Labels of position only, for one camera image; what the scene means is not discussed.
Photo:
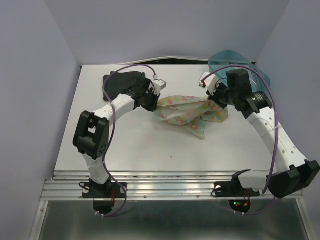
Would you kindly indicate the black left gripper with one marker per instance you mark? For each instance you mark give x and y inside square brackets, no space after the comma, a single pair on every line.
[153,107]

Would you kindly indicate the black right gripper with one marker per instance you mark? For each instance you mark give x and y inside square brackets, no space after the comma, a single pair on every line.
[214,97]

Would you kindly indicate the pastel floral skirt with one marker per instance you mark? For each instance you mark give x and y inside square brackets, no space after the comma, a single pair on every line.
[190,112]

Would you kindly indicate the dark dotted skirt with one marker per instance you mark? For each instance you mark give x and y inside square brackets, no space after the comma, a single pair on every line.
[118,83]

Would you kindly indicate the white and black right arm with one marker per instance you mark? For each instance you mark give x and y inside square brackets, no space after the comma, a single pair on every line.
[290,170]

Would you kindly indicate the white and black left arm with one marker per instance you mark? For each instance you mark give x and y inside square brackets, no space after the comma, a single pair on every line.
[92,136]

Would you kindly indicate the teal plastic basket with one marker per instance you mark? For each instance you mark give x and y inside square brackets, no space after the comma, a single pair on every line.
[229,59]

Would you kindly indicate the metal lower shelf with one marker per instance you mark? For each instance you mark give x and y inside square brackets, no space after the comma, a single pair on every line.
[171,220]

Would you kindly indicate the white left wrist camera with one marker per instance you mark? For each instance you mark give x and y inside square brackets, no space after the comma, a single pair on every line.
[156,86]

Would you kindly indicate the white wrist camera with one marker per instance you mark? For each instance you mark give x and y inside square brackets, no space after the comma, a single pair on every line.
[156,86]
[209,82]

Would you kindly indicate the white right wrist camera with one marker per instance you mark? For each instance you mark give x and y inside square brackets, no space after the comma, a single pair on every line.
[209,82]

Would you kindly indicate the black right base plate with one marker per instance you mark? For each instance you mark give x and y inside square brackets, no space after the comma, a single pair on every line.
[226,189]

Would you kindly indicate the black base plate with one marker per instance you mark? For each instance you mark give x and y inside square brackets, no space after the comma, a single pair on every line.
[226,189]
[92,190]

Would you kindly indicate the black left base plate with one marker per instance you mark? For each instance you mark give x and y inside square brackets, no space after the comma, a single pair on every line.
[92,190]

